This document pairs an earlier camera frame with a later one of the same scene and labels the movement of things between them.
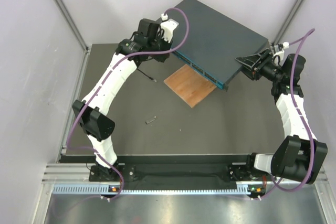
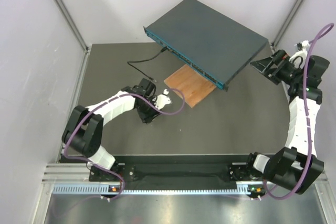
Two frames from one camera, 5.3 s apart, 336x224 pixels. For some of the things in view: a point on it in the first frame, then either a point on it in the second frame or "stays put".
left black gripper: x=162 y=57 -> x=147 y=118
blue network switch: x=215 y=42 stays put
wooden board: x=190 y=85 stays put
